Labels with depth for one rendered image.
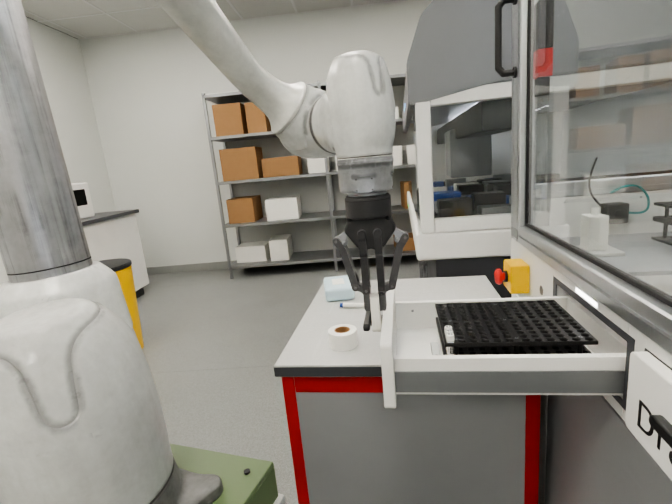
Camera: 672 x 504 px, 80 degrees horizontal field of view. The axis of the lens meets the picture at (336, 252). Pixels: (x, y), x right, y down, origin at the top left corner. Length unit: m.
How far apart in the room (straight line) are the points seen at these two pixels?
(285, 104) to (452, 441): 0.79
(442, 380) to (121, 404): 0.43
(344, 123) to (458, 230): 0.98
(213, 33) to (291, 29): 4.44
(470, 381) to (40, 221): 0.63
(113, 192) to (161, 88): 1.39
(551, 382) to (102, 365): 0.58
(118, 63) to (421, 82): 4.53
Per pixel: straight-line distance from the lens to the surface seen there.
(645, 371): 0.62
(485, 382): 0.66
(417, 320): 0.87
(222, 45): 0.65
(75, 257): 0.66
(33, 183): 0.65
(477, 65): 1.53
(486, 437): 1.03
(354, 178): 0.62
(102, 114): 5.69
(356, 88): 0.62
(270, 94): 0.73
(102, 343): 0.47
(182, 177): 5.26
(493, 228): 1.55
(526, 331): 0.73
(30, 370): 0.47
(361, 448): 1.04
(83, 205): 4.27
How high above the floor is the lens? 1.20
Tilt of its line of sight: 13 degrees down
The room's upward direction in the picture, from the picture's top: 5 degrees counter-clockwise
